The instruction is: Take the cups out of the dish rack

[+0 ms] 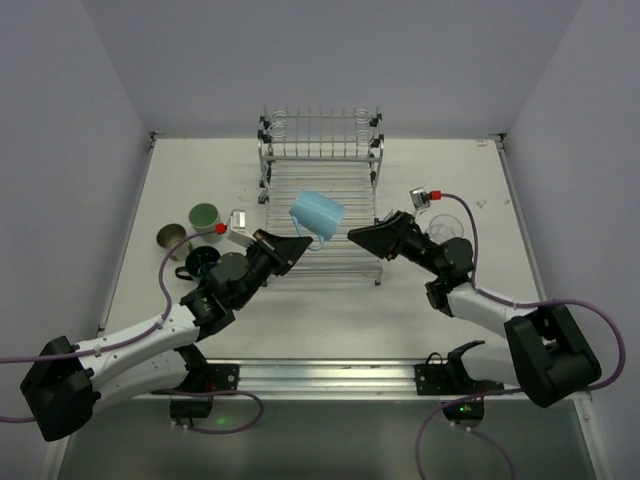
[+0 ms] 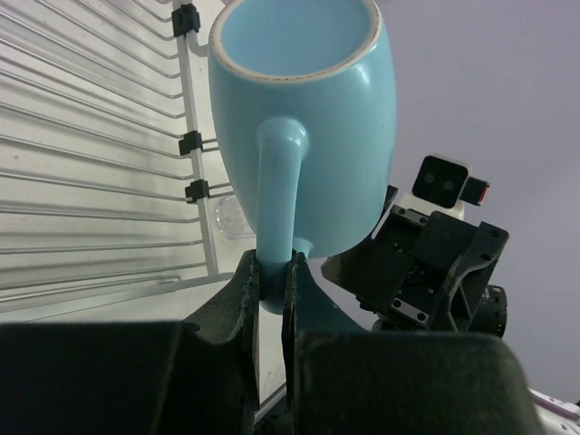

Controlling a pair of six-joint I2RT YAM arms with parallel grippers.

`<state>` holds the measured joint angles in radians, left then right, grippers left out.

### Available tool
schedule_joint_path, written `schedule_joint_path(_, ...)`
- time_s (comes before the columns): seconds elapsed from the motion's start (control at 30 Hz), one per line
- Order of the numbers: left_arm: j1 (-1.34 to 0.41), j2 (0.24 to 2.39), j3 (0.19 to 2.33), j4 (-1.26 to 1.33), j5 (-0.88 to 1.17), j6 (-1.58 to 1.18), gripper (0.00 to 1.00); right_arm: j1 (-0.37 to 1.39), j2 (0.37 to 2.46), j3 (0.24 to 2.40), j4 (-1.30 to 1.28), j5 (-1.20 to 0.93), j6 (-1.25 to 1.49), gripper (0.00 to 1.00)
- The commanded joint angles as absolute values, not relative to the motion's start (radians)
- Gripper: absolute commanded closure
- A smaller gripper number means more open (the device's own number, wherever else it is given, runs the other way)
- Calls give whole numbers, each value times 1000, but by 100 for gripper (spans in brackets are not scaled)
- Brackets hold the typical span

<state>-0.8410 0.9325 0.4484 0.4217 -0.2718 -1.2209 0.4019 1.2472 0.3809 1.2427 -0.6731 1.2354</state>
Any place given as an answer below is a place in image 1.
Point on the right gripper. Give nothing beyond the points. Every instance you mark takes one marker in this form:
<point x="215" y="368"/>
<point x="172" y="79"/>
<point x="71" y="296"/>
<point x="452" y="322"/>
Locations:
<point x="398" y="238"/>

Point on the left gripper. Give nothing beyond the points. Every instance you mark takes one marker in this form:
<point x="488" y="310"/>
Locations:
<point x="270" y="252"/>

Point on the blue plastic mug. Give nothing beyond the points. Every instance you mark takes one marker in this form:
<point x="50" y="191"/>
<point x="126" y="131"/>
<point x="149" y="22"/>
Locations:
<point x="318" y="214"/>

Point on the clear glass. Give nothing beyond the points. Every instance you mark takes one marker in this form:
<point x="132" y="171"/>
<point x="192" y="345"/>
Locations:
<point x="444" y="227"/>

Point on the dark green ceramic mug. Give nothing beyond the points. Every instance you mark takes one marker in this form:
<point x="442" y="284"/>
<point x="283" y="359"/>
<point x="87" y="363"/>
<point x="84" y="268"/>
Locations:
<point x="198" y="263"/>

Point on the light green plastic cup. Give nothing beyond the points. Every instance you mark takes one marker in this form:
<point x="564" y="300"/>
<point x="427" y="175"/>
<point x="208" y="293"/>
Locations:
<point x="203" y="218"/>

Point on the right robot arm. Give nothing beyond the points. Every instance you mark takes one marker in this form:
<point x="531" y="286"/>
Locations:
<point x="546" y="354"/>

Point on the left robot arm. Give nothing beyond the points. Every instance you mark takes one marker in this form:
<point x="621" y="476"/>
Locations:
<point x="68" y="382"/>

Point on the metal dish rack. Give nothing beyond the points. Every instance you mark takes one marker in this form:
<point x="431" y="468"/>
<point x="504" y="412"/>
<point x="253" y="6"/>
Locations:
<point x="336" y="153"/>

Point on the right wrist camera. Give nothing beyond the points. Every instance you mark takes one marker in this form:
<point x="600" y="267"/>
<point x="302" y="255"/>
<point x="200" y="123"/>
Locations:
<point x="421" y="201"/>

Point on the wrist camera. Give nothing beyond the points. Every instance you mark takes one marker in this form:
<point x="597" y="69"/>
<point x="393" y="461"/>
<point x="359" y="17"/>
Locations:
<point x="237" y="232"/>
<point x="421" y="201"/>

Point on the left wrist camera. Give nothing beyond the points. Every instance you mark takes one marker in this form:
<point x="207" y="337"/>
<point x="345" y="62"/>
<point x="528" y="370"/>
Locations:
<point x="237" y="232"/>

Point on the aluminium mounting rail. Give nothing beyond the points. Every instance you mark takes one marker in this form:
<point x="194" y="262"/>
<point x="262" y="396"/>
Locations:
<point x="297" y="379"/>

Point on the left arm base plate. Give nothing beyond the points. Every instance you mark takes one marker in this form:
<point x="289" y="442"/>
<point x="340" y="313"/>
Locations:
<point x="214" y="377"/>

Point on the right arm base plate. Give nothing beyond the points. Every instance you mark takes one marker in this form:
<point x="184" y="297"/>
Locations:
<point x="445" y="380"/>

